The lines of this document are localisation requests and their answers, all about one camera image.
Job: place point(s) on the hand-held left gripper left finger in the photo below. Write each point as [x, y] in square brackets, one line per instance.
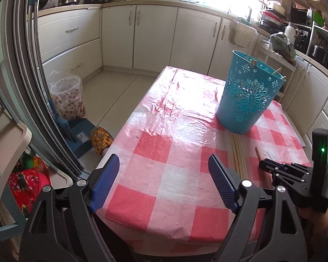
[106, 180]

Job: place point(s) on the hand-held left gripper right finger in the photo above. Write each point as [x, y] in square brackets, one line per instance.
[224, 185]

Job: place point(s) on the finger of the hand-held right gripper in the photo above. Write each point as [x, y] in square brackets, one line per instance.
[281, 180]
[284, 167]

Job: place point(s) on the blue perforated plastic basket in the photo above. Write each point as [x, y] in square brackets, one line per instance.
[246, 98]

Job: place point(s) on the person's right hand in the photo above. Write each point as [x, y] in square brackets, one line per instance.
[321, 222]

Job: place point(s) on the floral slipper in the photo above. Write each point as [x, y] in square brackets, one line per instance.
[101, 140]

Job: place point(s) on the blue dustpan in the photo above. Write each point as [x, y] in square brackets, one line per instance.
[76, 136]

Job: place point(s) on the pink checked plastic tablecloth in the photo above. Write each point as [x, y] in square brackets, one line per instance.
[166, 142]

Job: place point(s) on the red floral cloth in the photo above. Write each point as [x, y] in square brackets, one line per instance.
[27, 191]

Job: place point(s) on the flower print trash bin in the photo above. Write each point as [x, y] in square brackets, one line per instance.
[68, 101]

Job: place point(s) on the black cooking pot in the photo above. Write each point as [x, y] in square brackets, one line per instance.
[321, 56]

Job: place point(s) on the bag of green vegetables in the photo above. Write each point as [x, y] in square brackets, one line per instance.
[283, 46]

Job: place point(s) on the white thermos flask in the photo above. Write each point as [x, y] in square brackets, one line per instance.
[290, 34]

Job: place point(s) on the beige hanging bag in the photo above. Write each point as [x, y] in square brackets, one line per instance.
[243, 32]

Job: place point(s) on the cream base cabinets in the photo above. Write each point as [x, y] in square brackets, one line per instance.
[153, 38]

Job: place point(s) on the black microwave oven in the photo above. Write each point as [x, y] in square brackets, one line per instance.
[300, 16]

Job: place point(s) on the stack of dishes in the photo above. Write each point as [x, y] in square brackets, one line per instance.
[272, 15]

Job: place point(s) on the curved chrome faucet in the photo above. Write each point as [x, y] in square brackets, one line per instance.
[229, 0]

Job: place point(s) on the black frying pan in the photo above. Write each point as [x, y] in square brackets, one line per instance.
[94, 0]

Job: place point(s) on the grey sliding door frame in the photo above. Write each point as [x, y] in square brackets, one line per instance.
[24, 73]

